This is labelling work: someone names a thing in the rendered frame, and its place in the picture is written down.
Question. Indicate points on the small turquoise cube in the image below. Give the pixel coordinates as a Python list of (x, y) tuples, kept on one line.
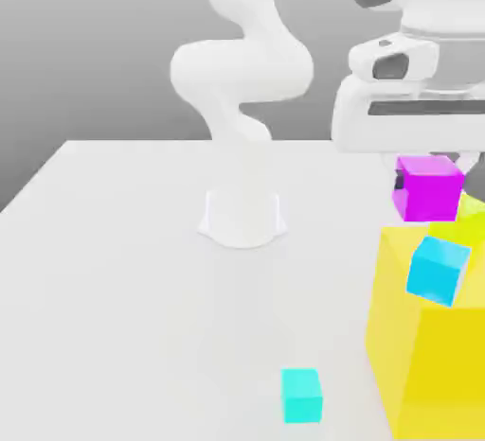
[(302, 395)]

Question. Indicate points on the small blue cube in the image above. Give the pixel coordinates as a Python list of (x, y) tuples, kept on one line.
[(435, 270)]

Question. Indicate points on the large yellow box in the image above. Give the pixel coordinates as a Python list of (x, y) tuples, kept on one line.
[(443, 373)]

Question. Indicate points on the small lime cube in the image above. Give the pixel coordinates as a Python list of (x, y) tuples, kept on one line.
[(466, 227)]

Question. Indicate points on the small magenta cube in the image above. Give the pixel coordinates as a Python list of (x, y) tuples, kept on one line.
[(432, 195)]

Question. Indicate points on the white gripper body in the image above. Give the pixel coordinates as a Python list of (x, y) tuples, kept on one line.
[(350, 127)]

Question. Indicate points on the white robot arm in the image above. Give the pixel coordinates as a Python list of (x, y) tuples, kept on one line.
[(242, 70)]

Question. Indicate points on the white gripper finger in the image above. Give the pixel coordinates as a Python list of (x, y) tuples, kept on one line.
[(398, 179), (465, 162)]

